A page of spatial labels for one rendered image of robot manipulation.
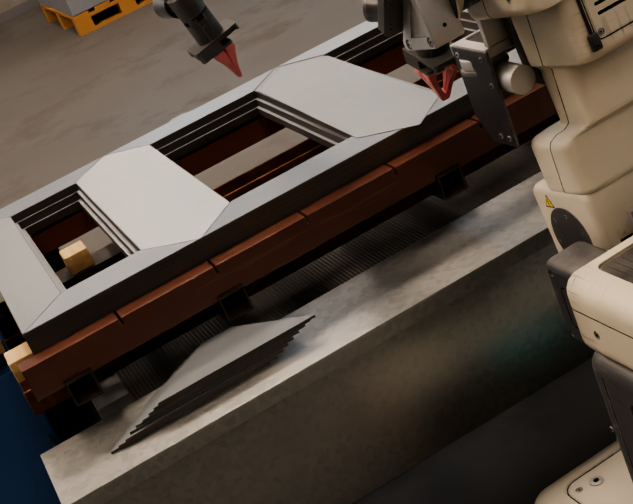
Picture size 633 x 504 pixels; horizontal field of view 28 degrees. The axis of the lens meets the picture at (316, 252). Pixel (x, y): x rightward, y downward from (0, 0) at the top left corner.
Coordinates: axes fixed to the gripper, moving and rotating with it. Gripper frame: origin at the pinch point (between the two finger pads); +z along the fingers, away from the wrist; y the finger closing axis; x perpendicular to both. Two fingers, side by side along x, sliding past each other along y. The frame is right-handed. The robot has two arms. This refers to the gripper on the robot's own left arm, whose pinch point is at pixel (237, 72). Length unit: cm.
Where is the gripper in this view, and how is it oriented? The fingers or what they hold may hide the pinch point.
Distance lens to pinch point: 250.5
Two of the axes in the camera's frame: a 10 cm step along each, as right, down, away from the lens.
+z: 5.4, 7.0, 4.6
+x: 3.7, 2.9, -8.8
